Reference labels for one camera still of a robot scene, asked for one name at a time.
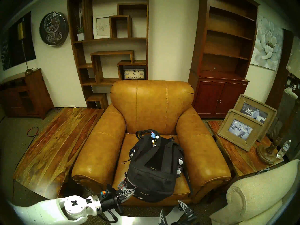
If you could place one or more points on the black zippered backpack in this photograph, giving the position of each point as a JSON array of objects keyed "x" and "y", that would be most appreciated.
[{"x": 152, "y": 175}]

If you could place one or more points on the small potted plant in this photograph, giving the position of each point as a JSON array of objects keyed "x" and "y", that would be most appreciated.
[{"x": 81, "y": 36}]

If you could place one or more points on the long striped wood coffee table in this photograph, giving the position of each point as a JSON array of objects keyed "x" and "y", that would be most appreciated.
[{"x": 54, "y": 147}]

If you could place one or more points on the teal red plaid pouch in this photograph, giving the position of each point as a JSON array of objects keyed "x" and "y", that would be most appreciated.
[{"x": 121, "y": 185}]

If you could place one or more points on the rustic wood side table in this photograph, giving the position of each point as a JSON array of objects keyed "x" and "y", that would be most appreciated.
[{"x": 239, "y": 159}]

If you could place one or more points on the turned wood table lamp base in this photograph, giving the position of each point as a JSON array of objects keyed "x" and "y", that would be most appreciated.
[{"x": 267, "y": 154}]

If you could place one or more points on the white framed certificate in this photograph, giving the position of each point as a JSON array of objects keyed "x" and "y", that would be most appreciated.
[{"x": 102, "y": 26}]

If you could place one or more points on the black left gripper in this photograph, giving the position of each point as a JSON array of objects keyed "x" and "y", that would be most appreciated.
[{"x": 111, "y": 200}]

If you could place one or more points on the round black wall clock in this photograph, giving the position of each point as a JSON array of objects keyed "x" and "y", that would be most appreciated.
[{"x": 54, "y": 28}]

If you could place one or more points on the cherry wood bookcase cabinet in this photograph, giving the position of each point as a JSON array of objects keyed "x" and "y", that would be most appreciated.
[{"x": 220, "y": 98}]

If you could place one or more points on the open geometric wooden shelf unit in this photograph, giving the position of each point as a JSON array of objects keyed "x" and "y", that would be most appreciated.
[{"x": 80, "y": 58}]

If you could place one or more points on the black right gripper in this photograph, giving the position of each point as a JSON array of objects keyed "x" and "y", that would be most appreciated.
[{"x": 186, "y": 218}]

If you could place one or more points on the large weathered wood photo frame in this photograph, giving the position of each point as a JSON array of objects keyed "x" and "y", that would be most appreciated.
[{"x": 269, "y": 109}]

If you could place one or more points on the white flower canvas painting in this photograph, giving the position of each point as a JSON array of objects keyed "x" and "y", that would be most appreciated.
[{"x": 267, "y": 44}]

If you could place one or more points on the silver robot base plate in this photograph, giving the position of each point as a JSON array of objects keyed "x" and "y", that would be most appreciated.
[{"x": 140, "y": 221}]

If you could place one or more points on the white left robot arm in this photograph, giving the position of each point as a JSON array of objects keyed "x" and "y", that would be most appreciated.
[{"x": 58, "y": 210}]

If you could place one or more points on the tan leather armchair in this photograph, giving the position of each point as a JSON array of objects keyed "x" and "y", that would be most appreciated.
[{"x": 150, "y": 105}]

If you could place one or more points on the dark zebra wall art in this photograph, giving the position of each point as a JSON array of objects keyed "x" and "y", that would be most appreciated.
[{"x": 14, "y": 48}]

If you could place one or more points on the rectangular roman numeral clock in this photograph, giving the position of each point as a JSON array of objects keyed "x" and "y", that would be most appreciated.
[{"x": 134, "y": 74}]

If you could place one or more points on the clear plastic water bottle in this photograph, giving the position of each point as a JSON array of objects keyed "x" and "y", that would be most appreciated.
[{"x": 283, "y": 150}]

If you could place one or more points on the gold shade slim lamp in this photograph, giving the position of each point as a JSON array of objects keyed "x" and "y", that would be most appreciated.
[{"x": 21, "y": 31}]

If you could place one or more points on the small weathered wood photo frame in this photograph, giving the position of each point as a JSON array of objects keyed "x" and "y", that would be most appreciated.
[{"x": 226, "y": 130}]

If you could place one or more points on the dark wood sideboard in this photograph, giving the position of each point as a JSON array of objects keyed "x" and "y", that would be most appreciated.
[{"x": 37, "y": 93}]

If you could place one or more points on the grey upholstered chair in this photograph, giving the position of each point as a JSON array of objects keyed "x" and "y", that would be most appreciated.
[{"x": 287, "y": 105}]

